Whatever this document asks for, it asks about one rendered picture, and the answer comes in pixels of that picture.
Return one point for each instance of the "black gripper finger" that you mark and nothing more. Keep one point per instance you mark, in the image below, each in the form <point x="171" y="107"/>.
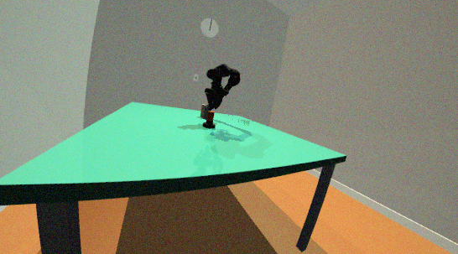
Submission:
<point x="209" y="98"/>
<point x="216" y="99"/>

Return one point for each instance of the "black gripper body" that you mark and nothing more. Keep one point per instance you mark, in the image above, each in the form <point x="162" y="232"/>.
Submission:
<point x="213" y="90"/>

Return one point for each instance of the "orange cylinder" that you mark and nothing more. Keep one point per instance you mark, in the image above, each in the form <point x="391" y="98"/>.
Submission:
<point x="210" y="116"/>

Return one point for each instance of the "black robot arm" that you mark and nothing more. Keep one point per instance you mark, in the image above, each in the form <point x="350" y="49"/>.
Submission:
<point x="216" y="75"/>

